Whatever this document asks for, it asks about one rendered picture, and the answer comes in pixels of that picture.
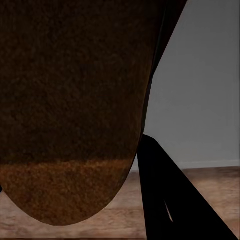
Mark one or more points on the sandal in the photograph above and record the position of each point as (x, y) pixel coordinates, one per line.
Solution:
(75, 83)

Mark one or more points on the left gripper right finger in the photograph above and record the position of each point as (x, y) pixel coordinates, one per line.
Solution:
(173, 207)

